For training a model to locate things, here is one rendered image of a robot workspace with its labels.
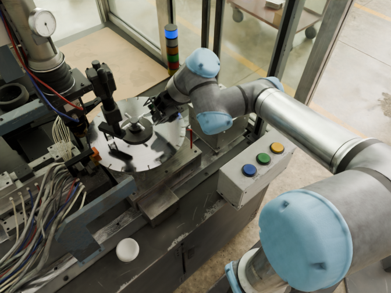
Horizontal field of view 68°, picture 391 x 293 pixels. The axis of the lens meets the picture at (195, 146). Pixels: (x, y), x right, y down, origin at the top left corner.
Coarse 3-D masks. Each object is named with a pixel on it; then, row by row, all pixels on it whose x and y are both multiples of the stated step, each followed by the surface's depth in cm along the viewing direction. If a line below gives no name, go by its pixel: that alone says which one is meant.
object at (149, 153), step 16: (128, 112) 102; (144, 112) 102; (96, 128) 98; (160, 128) 98; (176, 128) 98; (96, 144) 94; (112, 144) 94; (128, 144) 94; (144, 144) 94; (160, 144) 94; (176, 144) 94; (112, 160) 90; (128, 160) 90; (144, 160) 90
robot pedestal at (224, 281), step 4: (260, 240) 95; (256, 244) 95; (260, 244) 95; (252, 248) 94; (224, 276) 158; (220, 280) 156; (224, 280) 156; (340, 280) 88; (216, 284) 155; (220, 284) 155; (224, 284) 155; (228, 284) 155; (336, 284) 87; (212, 288) 154; (216, 288) 154; (220, 288) 154; (224, 288) 154; (228, 288) 114; (328, 288) 87; (332, 288) 87; (208, 292) 153; (212, 292) 153; (216, 292) 153; (220, 292) 153; (224, 292) 153; (228, 292) 114; (232, 292) 109; (308, 292) 86; (312, 292) 86; (316, 292) 86; (320, 292) 86; (324, 292) 86; (328, 292) 86; (332, 292) 86
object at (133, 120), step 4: (128, 116) 94; (140, 116) 94; (132, 120) 93; (136, 120) 93; (128, 124) 92; (132, 124) 93; (136, 124) 93; (140, 124) 93; (124, 128) 91; (144, 128) 92
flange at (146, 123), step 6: (126, 120) 99; (144, 120) 99; (120, 126) 97; (144, 126) 97; (150, 126) 97; (126, 132) 95; (132, 132) 95; (138, 132) 95; (144, 132) 95; (150, 132) 96; (126, 138) 94; (132, 138) 94; (138, 138) 94; (144, 138) 94
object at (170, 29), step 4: (168, 24) 99; (172, 24) 99; (168, 28) 97; (172, 28) 97; (176, 28) 97; (168, 32) 97; (172, 32) 97; (176, 32) 98; (168, 36) 98; (172, 36) 98; (176, 36) 99
